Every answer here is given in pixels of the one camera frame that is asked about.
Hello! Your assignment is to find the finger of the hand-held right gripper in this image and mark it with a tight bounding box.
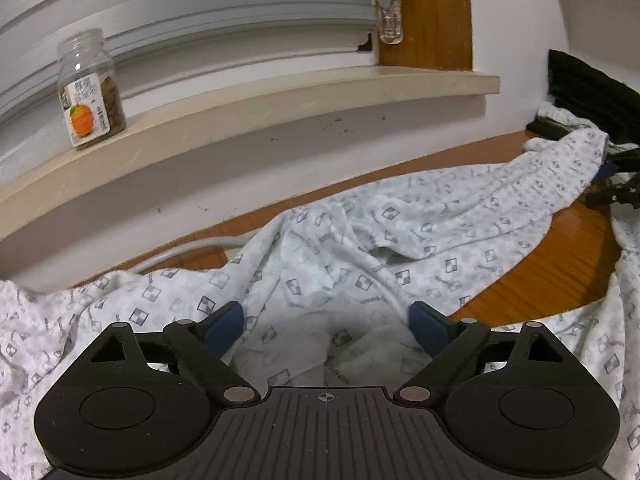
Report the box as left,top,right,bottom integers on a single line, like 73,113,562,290
585,175,640,209
596,147,640,179

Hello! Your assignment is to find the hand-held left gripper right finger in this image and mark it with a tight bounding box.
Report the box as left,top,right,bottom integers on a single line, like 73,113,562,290
392,300,586,407

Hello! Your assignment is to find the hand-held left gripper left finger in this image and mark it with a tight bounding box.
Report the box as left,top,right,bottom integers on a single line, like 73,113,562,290
75,301,261,407

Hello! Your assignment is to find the glass jar with orange label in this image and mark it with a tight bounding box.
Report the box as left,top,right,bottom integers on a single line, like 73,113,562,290
56,29,127,151

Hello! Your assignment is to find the gray window blind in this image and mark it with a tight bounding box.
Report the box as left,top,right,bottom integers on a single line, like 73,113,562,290
0,0,378,126

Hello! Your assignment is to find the white power cable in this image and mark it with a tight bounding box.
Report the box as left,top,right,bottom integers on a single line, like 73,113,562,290
132,237,251,273

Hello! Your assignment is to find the wooden window frame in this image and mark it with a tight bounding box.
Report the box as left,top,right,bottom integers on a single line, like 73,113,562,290
370,0,473,73

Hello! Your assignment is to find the clear blind cord handle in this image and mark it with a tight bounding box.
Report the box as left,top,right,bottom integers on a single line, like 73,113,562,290
372,0,403,45

